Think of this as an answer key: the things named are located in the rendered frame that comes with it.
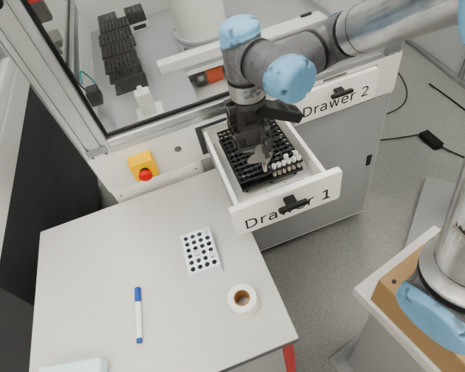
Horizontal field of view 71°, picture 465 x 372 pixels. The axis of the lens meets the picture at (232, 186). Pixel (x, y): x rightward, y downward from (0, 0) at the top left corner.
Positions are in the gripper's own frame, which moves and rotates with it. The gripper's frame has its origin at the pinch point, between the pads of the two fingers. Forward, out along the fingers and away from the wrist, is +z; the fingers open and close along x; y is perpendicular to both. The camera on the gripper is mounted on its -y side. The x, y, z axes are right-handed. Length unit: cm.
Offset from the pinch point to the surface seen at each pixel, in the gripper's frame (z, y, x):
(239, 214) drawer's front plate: 3.1, 11.6, 11.1
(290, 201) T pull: 2.9, -0.8, 12.8
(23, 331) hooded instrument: 45, 92, -4
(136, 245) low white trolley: 18.2, 41.4, -2.0
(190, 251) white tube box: 16.2, 26.7, 7.6
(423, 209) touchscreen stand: 91, -84, -12
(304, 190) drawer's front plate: 3.1, -5.3, 11.1
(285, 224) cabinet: 72, -13, -22
